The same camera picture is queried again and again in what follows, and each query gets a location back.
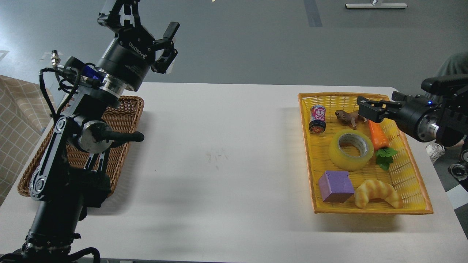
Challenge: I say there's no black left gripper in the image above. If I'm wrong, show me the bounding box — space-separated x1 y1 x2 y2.
96 0 180 91

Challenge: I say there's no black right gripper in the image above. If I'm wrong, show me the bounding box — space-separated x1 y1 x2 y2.
356 91 438 142

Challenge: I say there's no yellow tape roll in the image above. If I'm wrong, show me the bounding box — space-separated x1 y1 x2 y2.
328 129 374 171

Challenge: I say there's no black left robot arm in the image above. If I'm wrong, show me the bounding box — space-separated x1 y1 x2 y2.
1 0 180 263

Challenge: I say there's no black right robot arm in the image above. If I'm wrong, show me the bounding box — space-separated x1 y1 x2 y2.
357 74 468 183

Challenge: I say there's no orange toy carrot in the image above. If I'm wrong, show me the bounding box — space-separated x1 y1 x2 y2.
368 120 398 171

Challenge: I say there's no small pink drink can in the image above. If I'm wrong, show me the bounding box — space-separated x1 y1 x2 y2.
309 105 326 134

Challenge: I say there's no yellow plastic basket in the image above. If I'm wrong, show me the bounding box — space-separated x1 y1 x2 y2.
298 92 433 214

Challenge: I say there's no brown wicker basket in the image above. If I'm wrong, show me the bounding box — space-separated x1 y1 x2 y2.
17 96 144 197

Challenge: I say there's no toy croissant bread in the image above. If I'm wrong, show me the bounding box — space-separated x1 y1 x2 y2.
354 179 403 209

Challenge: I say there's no purple cube block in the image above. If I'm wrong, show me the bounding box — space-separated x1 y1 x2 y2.
318 170 355 203

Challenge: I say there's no white metal bar on floor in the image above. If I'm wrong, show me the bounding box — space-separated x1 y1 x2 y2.
345 2 408 9

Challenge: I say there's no beige checkered cloth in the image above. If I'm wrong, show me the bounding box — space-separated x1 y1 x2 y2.
0 76 50 204

